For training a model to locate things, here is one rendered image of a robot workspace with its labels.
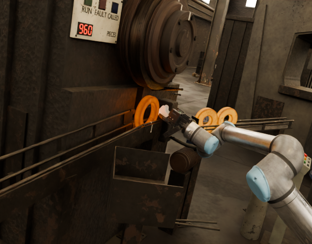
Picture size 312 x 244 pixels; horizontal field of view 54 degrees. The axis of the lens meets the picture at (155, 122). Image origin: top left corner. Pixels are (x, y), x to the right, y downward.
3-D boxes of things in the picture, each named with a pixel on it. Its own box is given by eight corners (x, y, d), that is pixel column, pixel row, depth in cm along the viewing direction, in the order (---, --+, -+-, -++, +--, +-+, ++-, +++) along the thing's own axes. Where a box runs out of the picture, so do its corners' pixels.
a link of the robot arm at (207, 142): (209, 158, 157) (209, 152, 148) (189, 143, 161) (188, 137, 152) (219, 144, 159) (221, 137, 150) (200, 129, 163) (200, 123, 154)
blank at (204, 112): (195, 107, 182) (198, 109, 180) (216, 106, 189) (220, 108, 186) (192, 132, 187) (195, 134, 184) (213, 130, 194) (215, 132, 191)
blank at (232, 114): (216, 106, 189) (219, 108, 186) (236, 106, 196) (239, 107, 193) (212, 130, 194) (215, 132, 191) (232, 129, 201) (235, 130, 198)
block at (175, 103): (148, 138, 179) (156, 98, 173) (155, 135, 186) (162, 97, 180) (164, 144, 175) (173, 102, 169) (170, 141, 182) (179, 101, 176)
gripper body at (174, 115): (177, 106, 164) (195, 119, 160) (169, 119, 167) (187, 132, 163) (170, 108, 158) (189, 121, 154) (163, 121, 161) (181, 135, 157)
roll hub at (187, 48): (154, 71, 134) (167, 4, 127) (180, 72, 158) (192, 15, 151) (165, 74, 131) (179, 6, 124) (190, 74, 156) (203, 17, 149)
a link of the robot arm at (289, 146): (310, 132, 107) (222, 116, 172) (284, 155, 105) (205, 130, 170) (326, 158, 109) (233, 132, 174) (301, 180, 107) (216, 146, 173)
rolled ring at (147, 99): (162, 95, 160) (156, 93, 161) (143, 97, 144) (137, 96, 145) (156, 129, 164) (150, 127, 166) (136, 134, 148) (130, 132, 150)
